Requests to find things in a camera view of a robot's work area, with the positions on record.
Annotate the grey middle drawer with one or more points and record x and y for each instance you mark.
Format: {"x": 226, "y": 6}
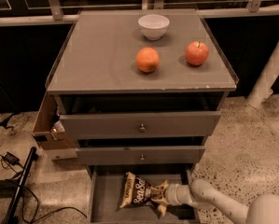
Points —
{"x": 139, "y": 155}

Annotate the grey drawer cabinet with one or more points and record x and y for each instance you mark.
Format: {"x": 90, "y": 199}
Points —
{"x": 97, "y": 72}

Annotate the grey drawer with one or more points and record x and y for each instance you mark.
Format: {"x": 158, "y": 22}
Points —
{"x": 139, "y": 155}
{"x": 108, "y": 186}
{"x": 140, "y": 125}

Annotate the red apple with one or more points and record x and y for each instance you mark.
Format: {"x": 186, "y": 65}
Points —
{"x": 196, "y": 53}

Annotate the grey bottom drawer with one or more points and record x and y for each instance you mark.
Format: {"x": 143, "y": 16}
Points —
{"x": 108, "y": 186}

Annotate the brown sea salt chip bag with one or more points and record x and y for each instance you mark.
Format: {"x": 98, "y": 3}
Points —
{"x": 137, "y": 191}

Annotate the white ceramic bowl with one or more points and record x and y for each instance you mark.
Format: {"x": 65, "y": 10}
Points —
{"x": 153, "y": 26}

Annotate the black power adapter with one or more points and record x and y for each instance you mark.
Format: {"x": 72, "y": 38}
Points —
{"x": 10, "y": 158}

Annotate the black pole on floor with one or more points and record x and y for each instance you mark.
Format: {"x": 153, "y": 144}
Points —
{"x": 19, "y": 187}

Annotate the brown cardboard box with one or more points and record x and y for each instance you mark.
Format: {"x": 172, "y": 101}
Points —
{"x": 49, "y": 133}

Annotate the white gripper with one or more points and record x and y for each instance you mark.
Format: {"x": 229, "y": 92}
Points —
{"x": 173, "y": 193}

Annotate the orange fruit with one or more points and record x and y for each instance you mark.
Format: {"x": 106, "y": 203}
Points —
{"x": 147, "y": 60}

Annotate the grey top drawer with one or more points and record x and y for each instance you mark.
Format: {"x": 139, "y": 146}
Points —
{"x": 140, "y": 125}

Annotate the metal window railing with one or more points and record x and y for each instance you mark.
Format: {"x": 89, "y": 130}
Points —
{"x": 55, "y": 3}

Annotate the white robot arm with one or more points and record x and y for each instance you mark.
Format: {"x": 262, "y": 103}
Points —
{"x": 201, "y": 194}

